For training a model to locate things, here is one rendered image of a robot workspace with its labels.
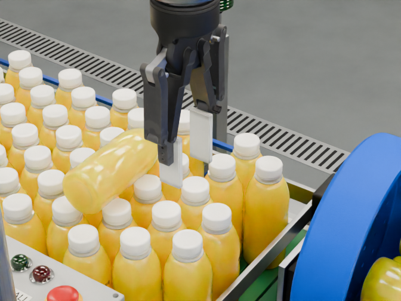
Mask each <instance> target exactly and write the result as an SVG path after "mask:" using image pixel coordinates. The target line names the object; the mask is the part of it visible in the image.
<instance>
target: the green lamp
mask: <svg viewBox="0 0 401 301"><path fill-rule="evenodd" d="M28 265H29V259H28V257H27V256H26V255H25V254H16V255H15V256H13V257H12V258H11V267H12V268H14V269H24V268H26V267H27V266H28Z"/></svg>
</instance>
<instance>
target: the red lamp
mask: <svg viewBox="0 0 401 301"><path fill-rule="evenodd" d="M50 276H51V271H50V269H49V267H48V266H45V265H39V266H37V267H35V268H34V269H33V271H32V277H33V279H35V280H37V281H44V280H47V279H48V278H49V277H50Z"/></svg>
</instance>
